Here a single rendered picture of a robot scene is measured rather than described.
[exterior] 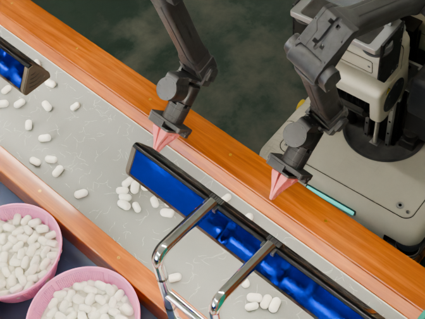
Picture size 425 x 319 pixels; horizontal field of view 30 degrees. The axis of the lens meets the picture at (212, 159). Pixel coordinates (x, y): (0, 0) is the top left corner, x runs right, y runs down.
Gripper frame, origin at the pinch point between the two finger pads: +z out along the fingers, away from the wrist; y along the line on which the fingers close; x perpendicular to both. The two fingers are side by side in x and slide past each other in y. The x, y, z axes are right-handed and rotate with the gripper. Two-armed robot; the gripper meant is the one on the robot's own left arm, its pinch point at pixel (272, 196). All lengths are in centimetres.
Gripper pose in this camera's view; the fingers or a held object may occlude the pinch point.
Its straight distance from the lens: 191.4
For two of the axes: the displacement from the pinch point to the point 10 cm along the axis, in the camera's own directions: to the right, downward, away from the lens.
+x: 5.1, 0.4, 8.6
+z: -4.7, 8.5, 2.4
